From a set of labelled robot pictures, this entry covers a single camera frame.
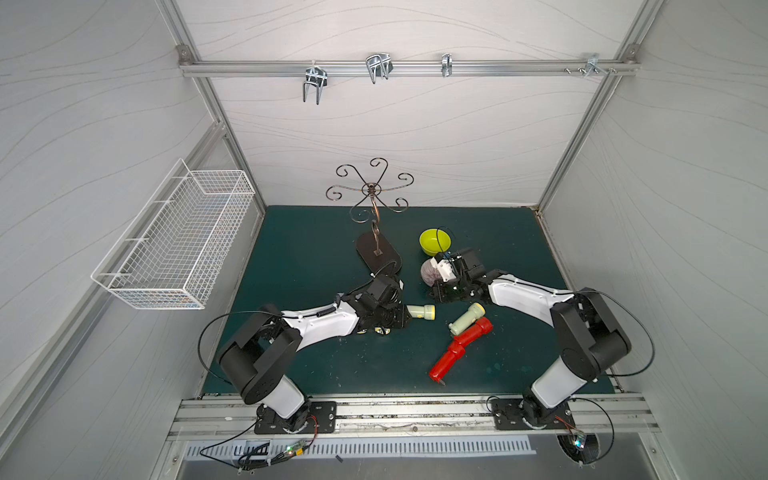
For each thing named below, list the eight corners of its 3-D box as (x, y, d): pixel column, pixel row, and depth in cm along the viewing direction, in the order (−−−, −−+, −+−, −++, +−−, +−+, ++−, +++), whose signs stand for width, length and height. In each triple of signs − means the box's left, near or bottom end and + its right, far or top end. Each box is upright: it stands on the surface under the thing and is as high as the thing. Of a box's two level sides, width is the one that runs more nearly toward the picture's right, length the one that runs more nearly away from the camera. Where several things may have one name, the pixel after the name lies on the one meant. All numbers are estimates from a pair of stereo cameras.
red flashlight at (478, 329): (462, 350, 86) (464, 346, 84) (453, 339, 88) (455, 335, 86) (491, 329, 90) (494, 325, 88) (482, 319, 92) (485, 315, 90)
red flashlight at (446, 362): (427, 374, 81) (428, 371, 79) (453, 340, 88) (455, 337, 85) (439, 385, 80) (441, 382, 77) (465, 350, 86) (467, 346, 84)
